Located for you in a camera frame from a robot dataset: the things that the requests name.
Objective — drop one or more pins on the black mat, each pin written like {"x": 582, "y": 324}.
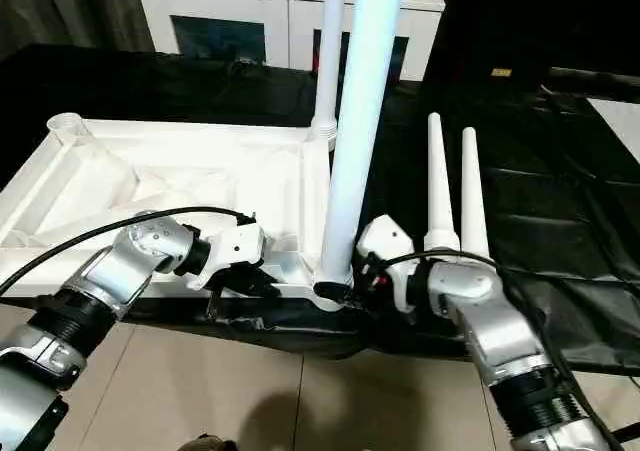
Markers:
{"x": 525, "y": 196}

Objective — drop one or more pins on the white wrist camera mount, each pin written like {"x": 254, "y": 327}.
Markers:
{"x": 387, "y": 233}
{"x": 235, "y": 246}

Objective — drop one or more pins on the small tan label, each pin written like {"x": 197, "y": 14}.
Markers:
{"x": 500, "y": 72}

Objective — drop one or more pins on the grey curtain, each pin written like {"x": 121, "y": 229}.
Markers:
{"x": 65, "y": 11}

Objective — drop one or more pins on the black cabinet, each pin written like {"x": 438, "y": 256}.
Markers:
{"x": 540, "y": 16}

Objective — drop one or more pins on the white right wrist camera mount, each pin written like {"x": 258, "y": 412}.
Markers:
{"x": 387, "y": 233}

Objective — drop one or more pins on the white cabinet with glass doors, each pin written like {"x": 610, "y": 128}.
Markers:
{"x": 250, "y": 11}

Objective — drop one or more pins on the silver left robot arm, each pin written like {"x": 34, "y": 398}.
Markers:
{"x": 100, "y": 281}

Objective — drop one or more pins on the white plastic table leg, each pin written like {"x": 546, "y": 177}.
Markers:
{"x": 440, "y": 186}
{"x": 360, "y": 121}
{"x": 472, "y": 196}
{"x": 330, "y": 46}

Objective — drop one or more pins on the white flat board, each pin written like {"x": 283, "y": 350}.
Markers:
{"x": 620, "y": 126}

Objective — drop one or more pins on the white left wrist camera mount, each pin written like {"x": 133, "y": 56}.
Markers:
{"x": 235, "y": 246}

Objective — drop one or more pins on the white plastic table top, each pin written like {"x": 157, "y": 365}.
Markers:
{"x": 150, "y": 171}

